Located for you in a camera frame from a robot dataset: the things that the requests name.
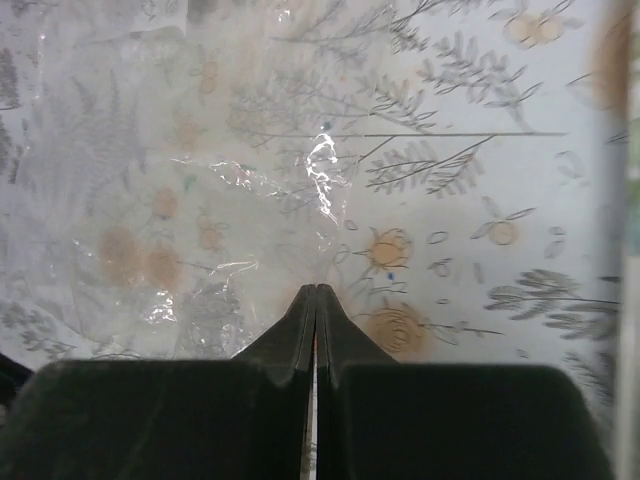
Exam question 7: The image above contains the floral rectangular tray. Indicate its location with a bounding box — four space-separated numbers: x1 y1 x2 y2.
593 1 639 479

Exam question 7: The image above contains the clear zip top bag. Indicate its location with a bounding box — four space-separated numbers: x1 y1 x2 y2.
1 1 388 361

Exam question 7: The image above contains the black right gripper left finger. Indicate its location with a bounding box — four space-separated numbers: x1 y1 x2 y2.
1 285 316 479

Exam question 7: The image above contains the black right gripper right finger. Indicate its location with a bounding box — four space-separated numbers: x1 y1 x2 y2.
316 284 613 479

